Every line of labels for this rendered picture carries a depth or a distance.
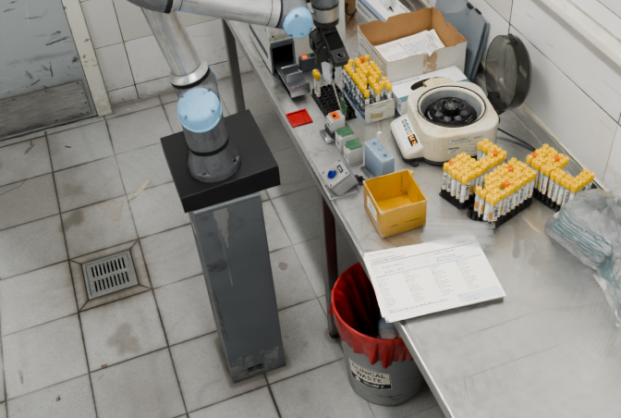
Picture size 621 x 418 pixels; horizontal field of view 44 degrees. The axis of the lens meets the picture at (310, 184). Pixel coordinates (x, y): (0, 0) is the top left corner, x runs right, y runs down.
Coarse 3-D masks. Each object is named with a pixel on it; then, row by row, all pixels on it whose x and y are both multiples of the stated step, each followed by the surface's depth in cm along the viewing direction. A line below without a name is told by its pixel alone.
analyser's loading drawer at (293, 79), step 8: (288, 56) 264; (280, 64) 261; (288, 64) 260; (296, 64) 255; (280, 72) 257; (288, 72) 256; (296, 72) 251; (288, 80) 252; (296, 80) 253; (304, 80) 253; (288, 88) 251; (296, 88) 248; (304, 88) 249
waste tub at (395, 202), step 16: (384, 176) 209; (400, 176) 211; (368, 192) 206; (384, 192) 213; (400, 192) 215; (416, 192) 207; (368, 208) 210; (384, 208) 213; (400, 208) 200; (416, 208) 202; (384, 224) 202; (400, 224) 204; (416, 224) 206
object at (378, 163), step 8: (368, 144) 218; (376, 144) 218; (368, 152) 219; (376, 152) 216; (384, 152) 216; (368, 160) 222; (376, 160) 216; (384, 160) 213; (392, 160) 214; (360, 168) 225; (368, 168) 224; (376, 168) 218; (384, 168) 215; (392, 168) 216; (368, 176) 222; (376, 176) 220
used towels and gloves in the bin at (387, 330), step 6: (378, 318) 268; (378, 324) 266; (384, 324) 265; (390, 324) 264; (378, 330) 265; (384, 330) 263; (390, 330) 263; (396, 330) 264; (372, 336) 261; (378, 336) 260; (384, 336) 261; (390, 336) 260; (396, 336) 261
